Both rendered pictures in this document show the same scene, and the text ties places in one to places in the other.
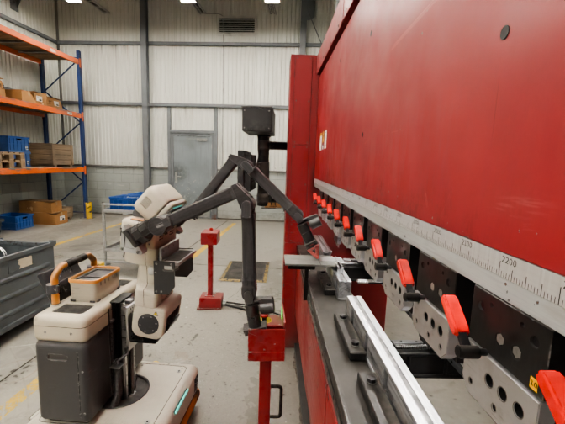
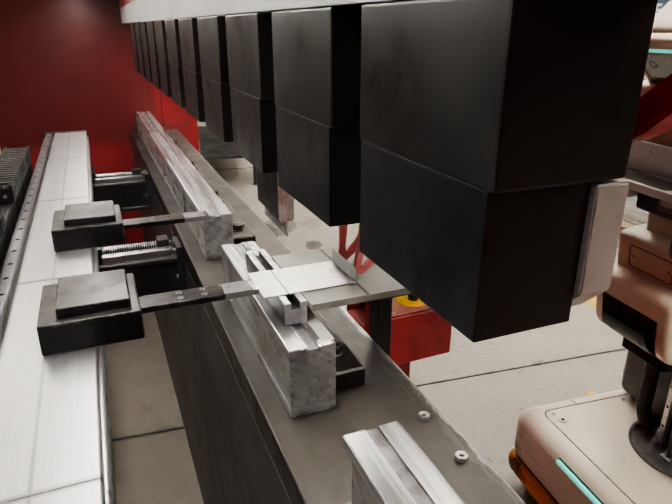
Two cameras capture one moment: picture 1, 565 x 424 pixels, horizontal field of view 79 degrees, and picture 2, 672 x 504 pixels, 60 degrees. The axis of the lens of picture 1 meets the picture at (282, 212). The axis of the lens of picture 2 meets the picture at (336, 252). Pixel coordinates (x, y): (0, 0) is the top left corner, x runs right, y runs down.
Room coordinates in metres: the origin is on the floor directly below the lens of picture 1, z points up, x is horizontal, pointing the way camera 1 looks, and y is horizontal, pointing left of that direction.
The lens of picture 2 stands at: (2.52, -0.48, 1.33)
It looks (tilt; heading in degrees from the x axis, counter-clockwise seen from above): 21 degrees down; 159
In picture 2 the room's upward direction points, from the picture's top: straight up
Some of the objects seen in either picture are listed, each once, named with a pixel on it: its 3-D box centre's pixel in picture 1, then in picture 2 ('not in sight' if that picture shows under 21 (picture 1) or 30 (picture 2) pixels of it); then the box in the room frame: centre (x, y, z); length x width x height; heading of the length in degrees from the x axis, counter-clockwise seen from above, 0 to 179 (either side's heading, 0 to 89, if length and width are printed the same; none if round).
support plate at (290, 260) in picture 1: (308, 260); (374, 267); (1.80, -0.15, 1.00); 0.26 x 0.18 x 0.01; 92
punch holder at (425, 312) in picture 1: (451, 302); (160, 51); (0.63, -0.33, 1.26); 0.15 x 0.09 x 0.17; 2
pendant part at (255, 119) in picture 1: (258, 160); not in sight; (3.05, 0.22, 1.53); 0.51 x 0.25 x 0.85; 178
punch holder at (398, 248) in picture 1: (410, 270); (168, 54); (0.83, -0.33, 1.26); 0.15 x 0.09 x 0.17; 2
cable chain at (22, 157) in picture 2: not in sight; (9, 171); (1.05, -0.72, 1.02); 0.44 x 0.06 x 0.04; 2
